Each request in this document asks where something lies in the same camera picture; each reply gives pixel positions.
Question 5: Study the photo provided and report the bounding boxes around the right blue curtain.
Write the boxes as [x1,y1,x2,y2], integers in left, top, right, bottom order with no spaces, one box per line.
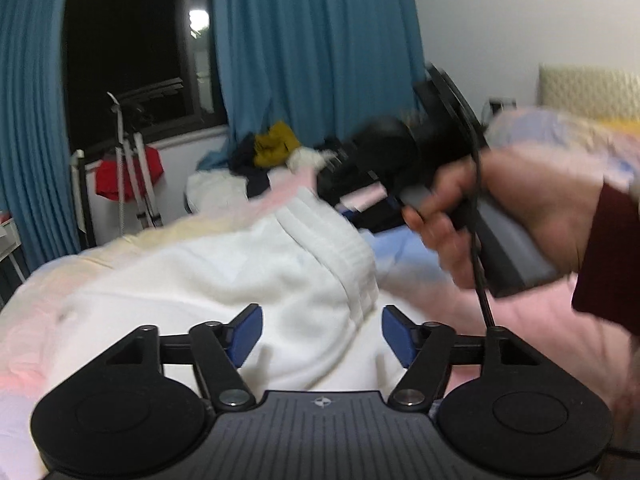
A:
[209,0,424,151]

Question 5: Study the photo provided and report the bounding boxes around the dark window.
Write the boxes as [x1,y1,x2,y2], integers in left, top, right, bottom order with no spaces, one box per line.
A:
[63,0,228,157]

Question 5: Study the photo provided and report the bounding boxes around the mustard yellow garment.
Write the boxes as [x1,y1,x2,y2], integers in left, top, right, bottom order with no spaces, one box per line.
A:
[254,122,302,168]

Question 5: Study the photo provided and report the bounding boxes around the pastel tie-dye duvet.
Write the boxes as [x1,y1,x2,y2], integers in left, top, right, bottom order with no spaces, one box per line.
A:
[0,106,640,480]

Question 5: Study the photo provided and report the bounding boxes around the left blue curtain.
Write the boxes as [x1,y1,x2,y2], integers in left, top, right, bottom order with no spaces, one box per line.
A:
[1,0,79,270]

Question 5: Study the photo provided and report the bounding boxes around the white sweatpants with black stripe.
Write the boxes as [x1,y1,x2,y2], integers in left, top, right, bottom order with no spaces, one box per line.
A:
[46,191,383,392]

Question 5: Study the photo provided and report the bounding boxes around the cream quilted headboard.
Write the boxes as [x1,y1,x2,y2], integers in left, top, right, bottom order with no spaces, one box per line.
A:
[538,64,639,122]

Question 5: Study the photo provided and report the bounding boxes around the person's right hand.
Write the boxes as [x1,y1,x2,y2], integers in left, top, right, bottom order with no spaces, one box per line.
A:
[402,148,603,289]

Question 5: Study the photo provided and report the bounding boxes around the dark red sleeve forearm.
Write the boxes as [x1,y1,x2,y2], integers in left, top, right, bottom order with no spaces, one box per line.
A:
[572,184,639,336]

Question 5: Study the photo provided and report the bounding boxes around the white dressing table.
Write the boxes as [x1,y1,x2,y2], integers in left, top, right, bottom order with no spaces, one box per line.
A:
[0,211,25,283]

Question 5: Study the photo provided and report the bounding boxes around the black clothing pile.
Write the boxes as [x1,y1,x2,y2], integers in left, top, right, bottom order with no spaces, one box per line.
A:
[228,134,270,198]

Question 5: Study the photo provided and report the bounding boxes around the white crumpled clothes pile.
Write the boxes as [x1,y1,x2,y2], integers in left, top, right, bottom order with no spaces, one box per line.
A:
[184,148,335,217]

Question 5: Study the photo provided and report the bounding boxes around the yellow pillow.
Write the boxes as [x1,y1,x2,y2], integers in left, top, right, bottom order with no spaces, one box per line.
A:
[600,119,640,136]

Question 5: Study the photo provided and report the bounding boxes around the blue curtain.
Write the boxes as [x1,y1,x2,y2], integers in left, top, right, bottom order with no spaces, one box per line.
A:
[1,0,79,270]
[209,0,424,151]

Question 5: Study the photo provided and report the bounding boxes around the white folding board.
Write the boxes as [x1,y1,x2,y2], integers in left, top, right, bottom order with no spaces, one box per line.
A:
[70,150,96,250]

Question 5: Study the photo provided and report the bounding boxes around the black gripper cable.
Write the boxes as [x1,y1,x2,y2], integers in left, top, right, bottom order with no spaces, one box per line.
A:
[424,62,501,334]

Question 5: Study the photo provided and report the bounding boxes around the white garment steamer stand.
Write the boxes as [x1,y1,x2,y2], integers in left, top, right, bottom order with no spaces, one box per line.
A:
[106,92,163,235]

